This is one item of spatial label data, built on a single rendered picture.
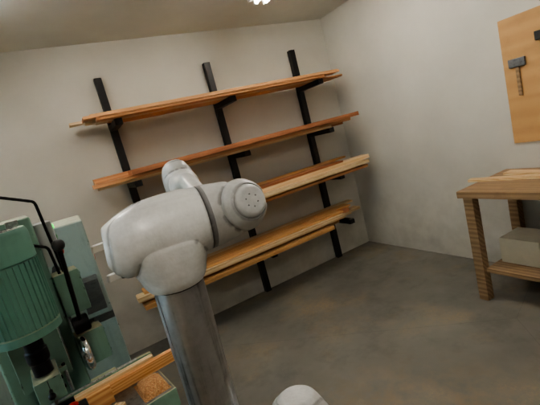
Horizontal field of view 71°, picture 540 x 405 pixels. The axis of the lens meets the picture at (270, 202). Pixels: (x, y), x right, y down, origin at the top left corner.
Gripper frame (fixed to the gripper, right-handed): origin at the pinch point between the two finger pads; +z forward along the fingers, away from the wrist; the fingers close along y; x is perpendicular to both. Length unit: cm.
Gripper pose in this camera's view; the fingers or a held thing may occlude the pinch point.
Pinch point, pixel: (103, 263)
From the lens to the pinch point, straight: 125.4
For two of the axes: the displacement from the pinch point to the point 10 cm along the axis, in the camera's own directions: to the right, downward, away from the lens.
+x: 1.4, -7.8, -6.1
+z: -7.7, 3.0, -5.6
